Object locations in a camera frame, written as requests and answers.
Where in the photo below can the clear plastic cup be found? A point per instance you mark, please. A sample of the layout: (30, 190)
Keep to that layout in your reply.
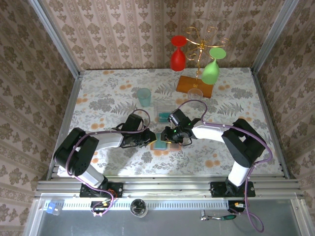
(195, 93)

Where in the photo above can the gold glass rack stand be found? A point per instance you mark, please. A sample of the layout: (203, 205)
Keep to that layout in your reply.
(192, 86)

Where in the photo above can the red wine glass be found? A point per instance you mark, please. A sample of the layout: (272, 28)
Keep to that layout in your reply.
(177, 61)

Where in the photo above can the teal plastic cup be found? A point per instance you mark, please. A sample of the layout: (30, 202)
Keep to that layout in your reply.
(144, 98)

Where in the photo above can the aluminium table side rail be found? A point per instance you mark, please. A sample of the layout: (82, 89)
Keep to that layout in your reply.
(72, 98)
(264, 104)

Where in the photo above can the blue white connector block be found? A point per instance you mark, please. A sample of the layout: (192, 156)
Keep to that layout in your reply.
(51, 208)

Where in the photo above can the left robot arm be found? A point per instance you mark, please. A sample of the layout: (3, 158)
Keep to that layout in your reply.
(73, 151)

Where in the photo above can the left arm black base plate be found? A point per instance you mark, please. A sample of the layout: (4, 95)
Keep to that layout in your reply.
(118, 189)

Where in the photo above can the silver ratchet wrench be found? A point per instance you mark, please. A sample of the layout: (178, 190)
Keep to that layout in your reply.
(205, 217)

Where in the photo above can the aluminium frame post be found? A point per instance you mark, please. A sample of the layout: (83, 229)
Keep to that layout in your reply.
(275, 34)
(57, 41)

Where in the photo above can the green wine glass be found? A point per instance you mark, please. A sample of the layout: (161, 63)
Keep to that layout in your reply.
(210, 73)

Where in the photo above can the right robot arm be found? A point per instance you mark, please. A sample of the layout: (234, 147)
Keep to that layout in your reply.
(243, 145)

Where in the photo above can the grey metal shelf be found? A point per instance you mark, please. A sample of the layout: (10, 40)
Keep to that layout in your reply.
(172, 226)

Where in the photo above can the round metal cup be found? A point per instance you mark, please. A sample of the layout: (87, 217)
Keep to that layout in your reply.
(139, 207)

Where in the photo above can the black wiring connector bracket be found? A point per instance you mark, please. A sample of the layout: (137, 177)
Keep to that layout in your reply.
(233, 207)
(98, 206)

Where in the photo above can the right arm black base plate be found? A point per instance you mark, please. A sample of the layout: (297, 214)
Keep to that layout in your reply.
(216, 190)

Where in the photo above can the clear plastic box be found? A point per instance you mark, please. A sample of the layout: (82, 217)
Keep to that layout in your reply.
(163, 107)

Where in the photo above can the aluminium frame cross rail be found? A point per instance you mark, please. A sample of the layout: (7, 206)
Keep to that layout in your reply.
(167, 188)

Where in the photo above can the teal credit card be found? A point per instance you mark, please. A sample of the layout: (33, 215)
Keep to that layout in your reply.
(163, 118)
(161, 145)

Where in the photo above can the brown leather card holder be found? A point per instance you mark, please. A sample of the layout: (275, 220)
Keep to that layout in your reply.
(176, 147)

